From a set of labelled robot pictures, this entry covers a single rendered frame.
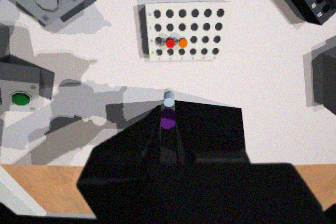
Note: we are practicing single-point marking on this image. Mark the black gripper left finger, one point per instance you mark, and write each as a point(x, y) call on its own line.
point(139, 142)

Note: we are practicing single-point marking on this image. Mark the red-capped tube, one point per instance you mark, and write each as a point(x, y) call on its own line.
point(170, 42)

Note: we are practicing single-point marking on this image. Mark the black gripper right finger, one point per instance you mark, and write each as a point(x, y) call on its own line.
point(196, 143)

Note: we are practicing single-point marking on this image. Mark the white tube rack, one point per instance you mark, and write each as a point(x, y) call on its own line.
point(208, 35)

